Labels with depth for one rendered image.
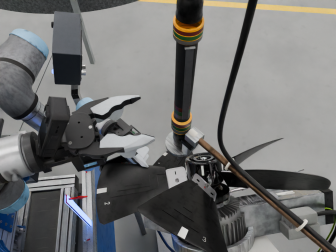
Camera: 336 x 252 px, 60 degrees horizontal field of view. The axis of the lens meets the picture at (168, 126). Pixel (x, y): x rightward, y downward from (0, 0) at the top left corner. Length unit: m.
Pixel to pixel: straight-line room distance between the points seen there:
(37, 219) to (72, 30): 1.23
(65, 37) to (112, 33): 1.92
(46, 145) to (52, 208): 1.59
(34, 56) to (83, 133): 0.48
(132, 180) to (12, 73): 0.46
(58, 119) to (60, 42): 0.87
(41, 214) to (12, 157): 1.57
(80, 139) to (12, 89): 0.42
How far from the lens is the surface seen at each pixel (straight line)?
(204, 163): 0.89
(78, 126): 0.52
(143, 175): 0.96
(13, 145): 0.53
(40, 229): 2.06
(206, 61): 2.90
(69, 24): 1.38
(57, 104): 0.45
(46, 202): 2.10
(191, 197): 0.77
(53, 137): 0.47
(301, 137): 2.61
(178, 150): 0.69
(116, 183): 0.97
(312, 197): 1.09
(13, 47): 0.94
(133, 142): 0.49
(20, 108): 0.91
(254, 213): 1.02
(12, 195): 0.64
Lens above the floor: 2.07
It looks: 59 degrees down
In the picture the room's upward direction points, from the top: straight up
